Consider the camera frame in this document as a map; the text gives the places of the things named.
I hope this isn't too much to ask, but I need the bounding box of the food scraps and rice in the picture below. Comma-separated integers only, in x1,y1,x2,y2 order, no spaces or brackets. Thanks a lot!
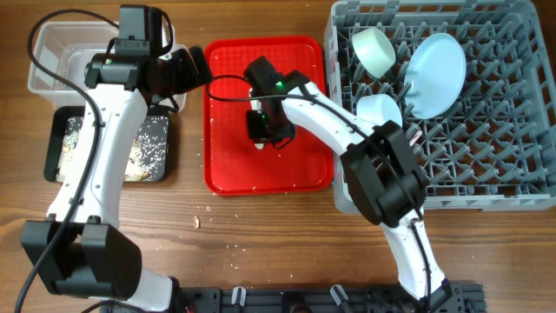
54,116,169,183

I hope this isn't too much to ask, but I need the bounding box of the light blue bowl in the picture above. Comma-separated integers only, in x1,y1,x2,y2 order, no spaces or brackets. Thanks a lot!
356,94,402,127

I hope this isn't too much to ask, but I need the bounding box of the green bowl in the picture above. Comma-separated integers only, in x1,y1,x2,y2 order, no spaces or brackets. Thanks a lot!
352,27,396,78

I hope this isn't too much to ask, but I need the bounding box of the light blue plate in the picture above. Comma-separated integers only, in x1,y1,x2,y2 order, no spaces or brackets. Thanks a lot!
404,33,467,119

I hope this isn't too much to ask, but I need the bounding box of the white plastic fork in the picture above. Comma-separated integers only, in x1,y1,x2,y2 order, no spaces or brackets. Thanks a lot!
409,130,422,146

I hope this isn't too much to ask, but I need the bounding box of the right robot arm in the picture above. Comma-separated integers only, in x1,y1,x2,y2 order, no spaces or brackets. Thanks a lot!
243,57,451,312

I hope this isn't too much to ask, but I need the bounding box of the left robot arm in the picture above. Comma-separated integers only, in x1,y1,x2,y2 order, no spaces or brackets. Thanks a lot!
21,4,213,312

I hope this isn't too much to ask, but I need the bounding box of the clear plastic waste bin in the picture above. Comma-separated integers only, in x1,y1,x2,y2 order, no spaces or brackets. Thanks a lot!
27,21,189,114

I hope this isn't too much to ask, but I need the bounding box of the grey dishwasher rack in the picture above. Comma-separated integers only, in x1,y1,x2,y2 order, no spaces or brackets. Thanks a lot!
324,0,555,211

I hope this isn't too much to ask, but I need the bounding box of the red serving tray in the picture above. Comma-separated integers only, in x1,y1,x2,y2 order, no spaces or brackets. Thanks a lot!
203,36,334,196

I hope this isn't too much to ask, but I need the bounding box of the food crumb on table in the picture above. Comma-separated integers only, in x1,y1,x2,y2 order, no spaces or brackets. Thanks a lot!
193,216,201,230

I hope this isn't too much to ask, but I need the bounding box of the black rectangular tray bin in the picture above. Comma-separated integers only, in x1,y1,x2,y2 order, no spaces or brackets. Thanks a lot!
43,106,169,183

